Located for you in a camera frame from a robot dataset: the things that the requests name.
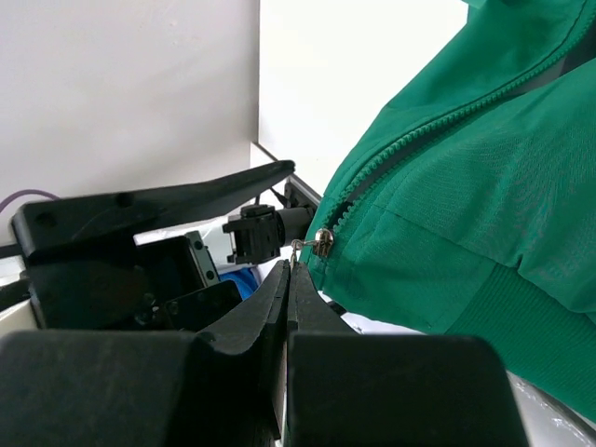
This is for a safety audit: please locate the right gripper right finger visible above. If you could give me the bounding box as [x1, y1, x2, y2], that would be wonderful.
[287, 264, 528, 446]

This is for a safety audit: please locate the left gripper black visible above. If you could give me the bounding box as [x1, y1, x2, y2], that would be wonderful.
[11, 160, 295, 331]

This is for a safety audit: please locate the green jacket white lining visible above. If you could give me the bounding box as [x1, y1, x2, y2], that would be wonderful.
[301, 1, 595, 419]

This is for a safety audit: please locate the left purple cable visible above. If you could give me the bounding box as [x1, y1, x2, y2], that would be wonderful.
[0, 188, 61, 215]

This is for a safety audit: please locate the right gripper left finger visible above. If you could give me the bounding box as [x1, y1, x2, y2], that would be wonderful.
[1, 261, 290, 446]

